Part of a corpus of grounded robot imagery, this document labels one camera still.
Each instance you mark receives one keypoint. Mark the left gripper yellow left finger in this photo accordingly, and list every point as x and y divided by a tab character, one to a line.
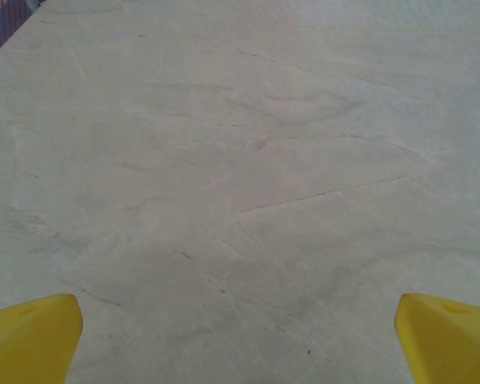
28	344

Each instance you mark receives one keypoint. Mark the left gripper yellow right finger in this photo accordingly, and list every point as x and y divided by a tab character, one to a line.
452	344

